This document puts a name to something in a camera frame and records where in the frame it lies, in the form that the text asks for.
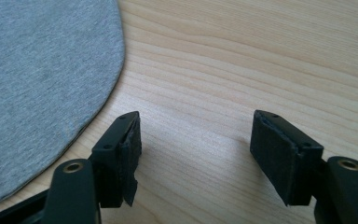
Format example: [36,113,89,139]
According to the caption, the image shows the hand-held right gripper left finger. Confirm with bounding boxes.
[88,110,143,209]

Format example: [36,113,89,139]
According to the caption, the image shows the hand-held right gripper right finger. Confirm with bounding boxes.
[249,109,324,207]

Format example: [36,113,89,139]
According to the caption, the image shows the grey fabric garment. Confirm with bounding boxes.
[0,0,126,204]

